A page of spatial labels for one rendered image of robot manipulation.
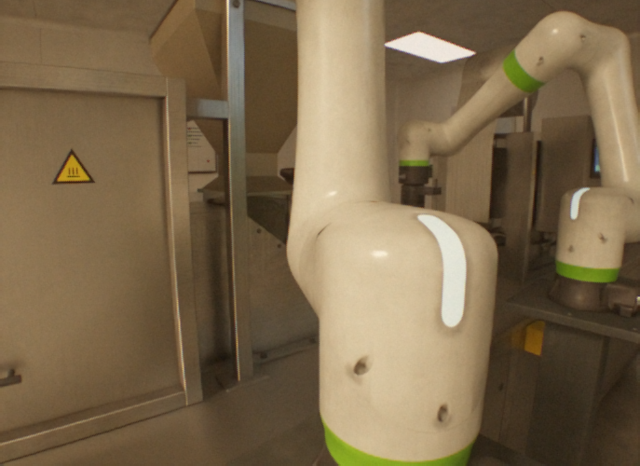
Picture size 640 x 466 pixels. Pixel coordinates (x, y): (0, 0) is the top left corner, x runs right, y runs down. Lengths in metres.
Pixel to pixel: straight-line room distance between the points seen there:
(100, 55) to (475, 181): 4.02
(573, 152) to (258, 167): 1.06
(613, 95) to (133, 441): 1.18
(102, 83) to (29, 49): 4.06
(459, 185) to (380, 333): 1.31
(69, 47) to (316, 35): 4.32
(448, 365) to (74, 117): 0.56
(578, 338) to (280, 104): 0.80
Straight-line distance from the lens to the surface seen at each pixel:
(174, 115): 0.61
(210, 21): 0.73
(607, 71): 1.10
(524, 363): 1.26
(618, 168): 1.05
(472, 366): 0.27
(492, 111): 1.11
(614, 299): 0.93
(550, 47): 0.99
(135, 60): 4.71
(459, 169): 1.52
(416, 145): 1.13
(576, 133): 1.47
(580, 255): 0.90
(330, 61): 0.40
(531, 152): 1.46
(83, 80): 0.60
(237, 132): 0.66
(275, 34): 0.78
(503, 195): 1.50
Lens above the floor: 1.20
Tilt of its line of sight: 8 degrees down
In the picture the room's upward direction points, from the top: straight up
